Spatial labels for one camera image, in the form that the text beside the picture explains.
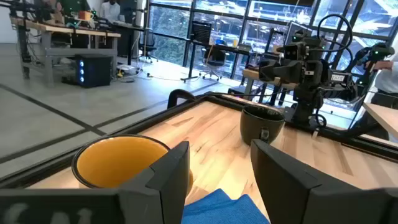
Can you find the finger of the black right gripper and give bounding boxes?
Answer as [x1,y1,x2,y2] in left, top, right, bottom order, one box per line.
[273,61,302,85]
[258,59,279,83]

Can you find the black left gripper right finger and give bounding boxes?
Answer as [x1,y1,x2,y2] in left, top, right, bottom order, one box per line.
[250,138,398,224]

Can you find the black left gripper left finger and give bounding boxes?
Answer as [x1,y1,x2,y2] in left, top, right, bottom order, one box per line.
[118,141,191,224]

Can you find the yellow mug with dark rim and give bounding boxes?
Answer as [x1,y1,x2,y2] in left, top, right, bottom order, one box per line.
[71,134,194,190]

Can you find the black mug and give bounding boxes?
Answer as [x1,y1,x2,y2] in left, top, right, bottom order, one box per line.
[239,105,286,146]

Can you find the wooden workbench with black legs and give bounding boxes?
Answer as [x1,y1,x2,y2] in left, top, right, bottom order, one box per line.
[241,68,299,106]

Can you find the long black desk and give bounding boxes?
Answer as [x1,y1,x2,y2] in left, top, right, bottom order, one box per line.
[180,40,251,83]

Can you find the black office chair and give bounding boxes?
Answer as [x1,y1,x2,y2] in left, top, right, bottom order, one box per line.
[198,46,227,82]
[138,27,159,65]

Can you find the blue folded cloth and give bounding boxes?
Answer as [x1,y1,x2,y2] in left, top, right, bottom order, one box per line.
[181,188,271,224]

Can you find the person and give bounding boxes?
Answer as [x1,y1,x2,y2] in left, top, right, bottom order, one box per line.
[99,0,121,22]
[365,30,398,141]
[58,0,93,19]

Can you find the black monitor back panel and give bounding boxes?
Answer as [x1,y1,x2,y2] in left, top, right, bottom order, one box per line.
[190,21,213,44]

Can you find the black computer tower blue lights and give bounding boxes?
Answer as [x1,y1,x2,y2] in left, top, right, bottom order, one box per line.
[74,54,113,89]

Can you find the black standing desk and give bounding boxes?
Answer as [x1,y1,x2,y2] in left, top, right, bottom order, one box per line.
[111,21,147,66]

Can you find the wooden workbench with grey legs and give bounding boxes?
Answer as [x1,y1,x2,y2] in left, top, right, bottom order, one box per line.
[11,17,122,85]

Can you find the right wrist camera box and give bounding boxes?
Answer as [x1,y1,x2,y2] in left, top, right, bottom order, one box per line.
[283,42,308,62]

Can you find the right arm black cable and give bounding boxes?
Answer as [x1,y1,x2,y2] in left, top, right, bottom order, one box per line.
[316,14,354,74]

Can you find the wooden shelf with black rail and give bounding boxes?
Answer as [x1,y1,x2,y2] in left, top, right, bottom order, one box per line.
[348,101,398,141]

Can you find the thick black cable loop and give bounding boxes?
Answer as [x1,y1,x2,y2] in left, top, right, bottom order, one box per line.
[167,88,197,110]

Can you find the window wall with black frames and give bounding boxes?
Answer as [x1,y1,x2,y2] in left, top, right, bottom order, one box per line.
[146,0,398,103]

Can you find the black aluminium table frame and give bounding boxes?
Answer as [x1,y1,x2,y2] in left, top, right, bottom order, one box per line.
[0,91,398,190]

